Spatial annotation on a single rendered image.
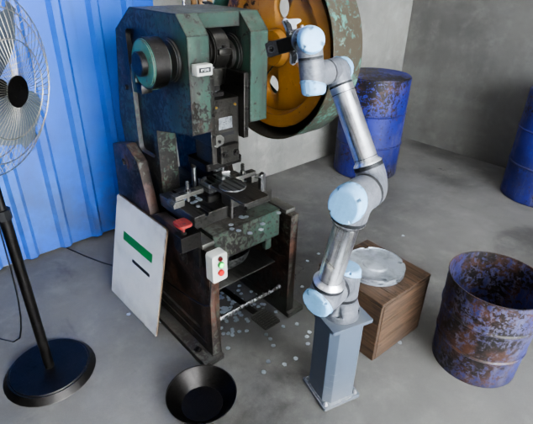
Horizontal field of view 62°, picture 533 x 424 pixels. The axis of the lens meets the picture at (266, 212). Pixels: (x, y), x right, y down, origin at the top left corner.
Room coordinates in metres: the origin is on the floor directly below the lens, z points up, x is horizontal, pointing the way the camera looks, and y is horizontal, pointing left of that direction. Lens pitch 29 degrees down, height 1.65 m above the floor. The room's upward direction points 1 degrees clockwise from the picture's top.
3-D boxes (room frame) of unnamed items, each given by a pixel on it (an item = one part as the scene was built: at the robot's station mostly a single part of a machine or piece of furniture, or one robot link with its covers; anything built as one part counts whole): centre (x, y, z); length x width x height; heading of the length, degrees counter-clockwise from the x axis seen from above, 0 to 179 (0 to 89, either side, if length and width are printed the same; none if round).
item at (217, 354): (1.83, 0.53, 0.45); 0.92 x 0.12 x 0.90; 42
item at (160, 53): (1.75, 0.44, 1.31); 0.22 x 0.12 x 0.22; 42
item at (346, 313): (1.36, -0.31, 0.50); 0.15 x 0.15 x 0.10
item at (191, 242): (1.53, 0.32, 0.62); 0.10 x 0.06 x 0.20; 132
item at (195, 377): (1.27, 0.26, 0.04); 0.30 x 0.30 x 0.07
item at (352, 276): (1.36, -0.30, 0.62); 0.13 x 0.12 x 0.14; 140
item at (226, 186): (1.78, 0.12, 0.72); 0.25 x 0.14 x 0.14; 42
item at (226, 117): (1.87, 0.21, 1.04); 0.17 x 0.15 x 0.30; 42
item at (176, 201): (1.79, 0.37, 0.76); 0.17 x 0.06 x 0.10; 132
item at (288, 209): (2.19, 0.14, 0.45); 0.92 x 0.12 x 0.90; 42
